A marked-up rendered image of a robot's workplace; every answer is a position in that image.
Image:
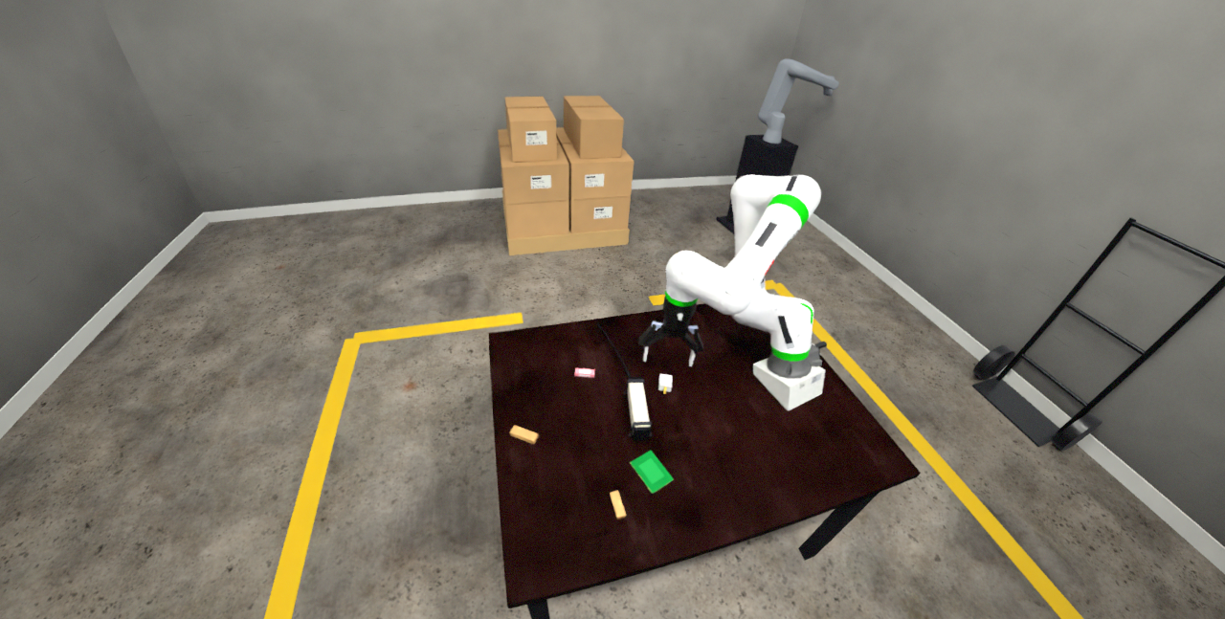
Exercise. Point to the small yellow block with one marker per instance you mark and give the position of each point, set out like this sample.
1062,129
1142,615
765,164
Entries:
617,505

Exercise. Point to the tan rectangular block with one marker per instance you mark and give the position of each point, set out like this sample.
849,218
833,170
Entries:
523,434

